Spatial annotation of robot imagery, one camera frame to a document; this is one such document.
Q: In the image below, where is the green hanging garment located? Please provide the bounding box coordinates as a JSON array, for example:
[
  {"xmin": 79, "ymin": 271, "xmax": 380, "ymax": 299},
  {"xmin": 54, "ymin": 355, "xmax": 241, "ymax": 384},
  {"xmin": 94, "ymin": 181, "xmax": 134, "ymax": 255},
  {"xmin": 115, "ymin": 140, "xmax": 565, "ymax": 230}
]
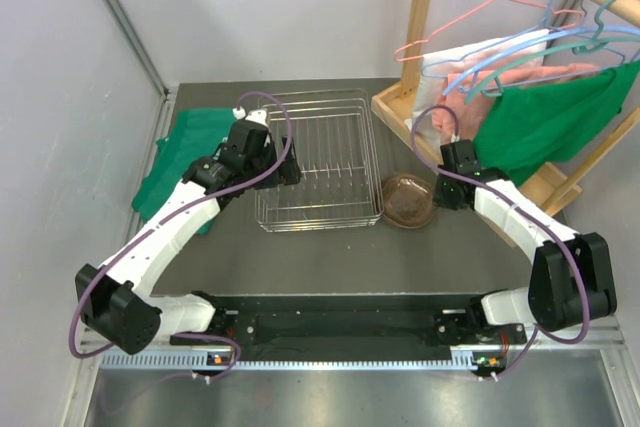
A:
[{"xmin": 473, "ymin": 62, "xmax": 639, "ymax": 186}]

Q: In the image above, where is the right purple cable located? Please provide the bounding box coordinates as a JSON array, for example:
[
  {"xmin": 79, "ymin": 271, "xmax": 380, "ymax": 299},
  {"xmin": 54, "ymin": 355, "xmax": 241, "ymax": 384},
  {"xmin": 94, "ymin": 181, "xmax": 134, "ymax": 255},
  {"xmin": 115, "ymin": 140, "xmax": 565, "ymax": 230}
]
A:
[{"xmin": 409, "ymin": 105, "xmax": 592, "ymax": 382}]

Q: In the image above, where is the wire dish rack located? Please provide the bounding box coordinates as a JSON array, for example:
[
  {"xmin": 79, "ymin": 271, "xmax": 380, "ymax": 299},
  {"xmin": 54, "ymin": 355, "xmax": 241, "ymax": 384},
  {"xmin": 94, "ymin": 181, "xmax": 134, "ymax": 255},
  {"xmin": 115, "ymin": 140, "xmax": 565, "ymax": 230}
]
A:
[{"xmin": 255, "ymin": 89, "xmax": 382, "ymax": 233}]

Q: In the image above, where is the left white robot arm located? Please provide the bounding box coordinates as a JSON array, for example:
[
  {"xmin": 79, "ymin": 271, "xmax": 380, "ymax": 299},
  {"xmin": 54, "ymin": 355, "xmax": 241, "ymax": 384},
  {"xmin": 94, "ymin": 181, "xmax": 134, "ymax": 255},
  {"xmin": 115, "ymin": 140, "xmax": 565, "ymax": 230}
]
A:
[{"xmin": 71, "ymin": 109, "xmax": 301, "ymax": 355}]

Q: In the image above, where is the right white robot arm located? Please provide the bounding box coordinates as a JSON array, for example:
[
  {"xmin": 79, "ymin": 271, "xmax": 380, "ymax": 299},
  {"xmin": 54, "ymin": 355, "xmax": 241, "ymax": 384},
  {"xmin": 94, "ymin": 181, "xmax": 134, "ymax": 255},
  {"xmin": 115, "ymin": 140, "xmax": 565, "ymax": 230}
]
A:
[{"xmin": 434, "ymin": 140, "xmax": 617, "ymax": 343}]

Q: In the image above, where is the folded green t-shirt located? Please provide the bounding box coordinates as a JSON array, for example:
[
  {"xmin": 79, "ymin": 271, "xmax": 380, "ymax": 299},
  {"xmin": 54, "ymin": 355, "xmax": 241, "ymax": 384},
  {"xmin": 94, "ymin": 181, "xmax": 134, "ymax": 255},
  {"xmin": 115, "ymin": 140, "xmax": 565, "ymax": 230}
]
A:
[{"xmin": 132, "ymin": 108, "xmax": 235, "ymax": 231}]

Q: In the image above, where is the teal plastic hanger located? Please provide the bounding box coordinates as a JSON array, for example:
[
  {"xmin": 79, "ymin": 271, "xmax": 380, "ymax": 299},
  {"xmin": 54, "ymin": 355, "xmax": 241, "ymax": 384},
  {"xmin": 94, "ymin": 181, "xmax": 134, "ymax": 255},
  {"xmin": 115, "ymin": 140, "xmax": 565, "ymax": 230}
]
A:
[{"xmin": 445, "ymin": 0, "xmax": 619, "ymax": 101}]

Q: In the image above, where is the pink hanging garment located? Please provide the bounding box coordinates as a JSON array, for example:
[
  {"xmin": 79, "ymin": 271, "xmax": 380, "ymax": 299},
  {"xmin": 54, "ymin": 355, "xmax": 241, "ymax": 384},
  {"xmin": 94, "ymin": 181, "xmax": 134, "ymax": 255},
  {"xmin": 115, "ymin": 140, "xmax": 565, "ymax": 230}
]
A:
[{"xmin": 423, "ymin": 59, "xmax": 599, "ymax": 139}]

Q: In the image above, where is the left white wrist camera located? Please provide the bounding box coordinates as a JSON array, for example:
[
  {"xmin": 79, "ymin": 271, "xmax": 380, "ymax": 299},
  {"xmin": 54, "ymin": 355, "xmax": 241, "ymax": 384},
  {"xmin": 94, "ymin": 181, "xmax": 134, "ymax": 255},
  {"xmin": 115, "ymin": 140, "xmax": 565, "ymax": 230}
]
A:
[{"xmin": 232, "ymin": 107, "xmax": 269, "ymax": 128}]

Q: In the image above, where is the amber glass plate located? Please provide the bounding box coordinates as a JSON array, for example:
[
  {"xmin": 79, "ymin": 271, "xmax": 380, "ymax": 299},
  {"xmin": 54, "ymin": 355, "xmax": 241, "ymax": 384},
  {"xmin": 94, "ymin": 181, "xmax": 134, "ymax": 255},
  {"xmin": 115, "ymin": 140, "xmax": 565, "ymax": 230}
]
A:
[{"xmin": 381, "ymin": 173, "xmax": 437, "ymax": 229}]

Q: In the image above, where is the light blue plastic hanger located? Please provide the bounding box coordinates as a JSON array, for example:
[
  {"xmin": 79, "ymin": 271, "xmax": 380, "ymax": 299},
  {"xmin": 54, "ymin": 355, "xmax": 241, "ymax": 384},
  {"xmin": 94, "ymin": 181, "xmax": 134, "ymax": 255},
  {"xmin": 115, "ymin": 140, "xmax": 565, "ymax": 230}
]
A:
[{"xmin": 571, "ymin": 13, "xmax": 639, "ymax": 65}]

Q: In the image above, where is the wooden clothes rack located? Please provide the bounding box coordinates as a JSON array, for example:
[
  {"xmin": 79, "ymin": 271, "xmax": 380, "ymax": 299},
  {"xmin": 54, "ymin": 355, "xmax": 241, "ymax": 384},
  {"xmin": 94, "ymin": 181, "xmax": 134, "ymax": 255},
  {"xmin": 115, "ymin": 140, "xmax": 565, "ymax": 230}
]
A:
[{"xmin": 370, "ymin": 0, "xmax": 640, "ymax": 248}]

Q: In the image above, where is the pink wire hanger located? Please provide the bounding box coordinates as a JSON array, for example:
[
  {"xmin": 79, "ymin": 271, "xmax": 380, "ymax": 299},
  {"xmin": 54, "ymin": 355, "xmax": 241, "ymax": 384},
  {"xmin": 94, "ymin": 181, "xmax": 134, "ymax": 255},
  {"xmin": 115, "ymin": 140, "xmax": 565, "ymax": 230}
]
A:
[{"xmin": 394, "ymin": 0, "xmax": 585, "ymax": 63}]

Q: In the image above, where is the slotted cable duct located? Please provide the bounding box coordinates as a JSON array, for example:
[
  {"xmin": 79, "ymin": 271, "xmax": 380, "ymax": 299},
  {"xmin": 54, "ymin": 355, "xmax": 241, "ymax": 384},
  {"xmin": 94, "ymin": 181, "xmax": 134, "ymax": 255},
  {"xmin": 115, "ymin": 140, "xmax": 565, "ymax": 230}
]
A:
[{"xmin": 100, "ymin": 348, "xmax": 499, "ymax": 373}]

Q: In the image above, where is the white hanging garment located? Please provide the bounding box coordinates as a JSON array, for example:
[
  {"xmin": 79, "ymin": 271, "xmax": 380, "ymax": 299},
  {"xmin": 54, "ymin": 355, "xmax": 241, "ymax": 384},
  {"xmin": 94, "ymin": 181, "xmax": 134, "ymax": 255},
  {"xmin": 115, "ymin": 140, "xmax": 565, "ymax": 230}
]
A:
[{"xmin": 406, "ymin": 38, "xmax": 519, "ymax": 149}]

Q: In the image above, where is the aluminium frame profile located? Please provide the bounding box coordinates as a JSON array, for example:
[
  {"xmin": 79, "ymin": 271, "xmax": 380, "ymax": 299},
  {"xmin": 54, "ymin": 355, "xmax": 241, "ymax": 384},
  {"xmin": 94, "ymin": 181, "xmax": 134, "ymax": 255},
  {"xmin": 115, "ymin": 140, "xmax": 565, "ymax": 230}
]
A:
[{"xmin": 102, "ymin": 0, "xmax": 169, "ymax": 98}]

